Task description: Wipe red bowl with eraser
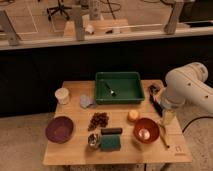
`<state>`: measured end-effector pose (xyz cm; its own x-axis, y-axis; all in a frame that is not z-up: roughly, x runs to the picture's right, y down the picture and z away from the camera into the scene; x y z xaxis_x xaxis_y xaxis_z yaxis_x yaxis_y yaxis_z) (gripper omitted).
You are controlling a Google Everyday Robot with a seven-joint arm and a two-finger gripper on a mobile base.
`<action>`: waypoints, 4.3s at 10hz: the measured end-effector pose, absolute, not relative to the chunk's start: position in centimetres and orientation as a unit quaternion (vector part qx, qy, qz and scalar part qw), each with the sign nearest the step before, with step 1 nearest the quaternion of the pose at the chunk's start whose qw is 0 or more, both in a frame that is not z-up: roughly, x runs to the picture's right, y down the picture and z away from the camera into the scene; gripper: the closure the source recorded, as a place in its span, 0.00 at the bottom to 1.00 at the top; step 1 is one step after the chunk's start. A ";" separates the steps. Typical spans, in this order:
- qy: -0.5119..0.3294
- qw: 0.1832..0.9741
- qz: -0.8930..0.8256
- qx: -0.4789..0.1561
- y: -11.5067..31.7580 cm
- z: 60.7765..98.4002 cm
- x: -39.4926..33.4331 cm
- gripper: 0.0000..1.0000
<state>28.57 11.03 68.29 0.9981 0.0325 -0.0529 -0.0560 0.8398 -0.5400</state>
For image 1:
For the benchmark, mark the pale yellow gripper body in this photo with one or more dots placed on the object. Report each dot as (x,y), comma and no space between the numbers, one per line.
(168,116)

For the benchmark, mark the red bowl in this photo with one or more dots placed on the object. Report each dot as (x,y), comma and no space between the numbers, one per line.
(146,130)

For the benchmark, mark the black eraser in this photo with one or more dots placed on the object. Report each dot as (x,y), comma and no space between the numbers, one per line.
(108,131)

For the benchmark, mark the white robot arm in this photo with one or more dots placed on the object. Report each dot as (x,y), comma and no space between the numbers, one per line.
(187,83)

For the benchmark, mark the purple bowl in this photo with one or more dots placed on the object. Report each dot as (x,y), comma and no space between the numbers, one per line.
(59,129)

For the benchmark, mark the wooden stick utensil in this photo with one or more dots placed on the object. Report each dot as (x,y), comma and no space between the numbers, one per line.
(164,136)

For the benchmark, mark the black tool on table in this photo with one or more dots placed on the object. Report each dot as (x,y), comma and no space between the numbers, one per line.
(153,90)

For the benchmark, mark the orange fruit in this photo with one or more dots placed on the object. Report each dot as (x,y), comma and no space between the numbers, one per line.
(133,115)

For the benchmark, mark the green plastic tray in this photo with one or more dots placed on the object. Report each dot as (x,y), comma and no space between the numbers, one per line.
(126,85)

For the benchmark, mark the metal spoon in tray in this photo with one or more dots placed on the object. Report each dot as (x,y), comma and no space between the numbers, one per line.
(110,90)

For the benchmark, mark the green sponge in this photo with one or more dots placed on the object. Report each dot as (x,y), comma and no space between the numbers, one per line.
(110,142)

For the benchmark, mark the small metal cup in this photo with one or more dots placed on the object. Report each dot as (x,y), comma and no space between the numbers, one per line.
(94,140)

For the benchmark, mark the grey crumpled cloth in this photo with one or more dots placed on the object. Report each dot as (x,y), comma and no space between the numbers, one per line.
(86,101)

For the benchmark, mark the white cylindrical cup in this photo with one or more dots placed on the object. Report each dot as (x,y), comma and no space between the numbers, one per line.
(62,95)

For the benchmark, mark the black office chair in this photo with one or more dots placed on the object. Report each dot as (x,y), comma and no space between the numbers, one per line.
(61,8)

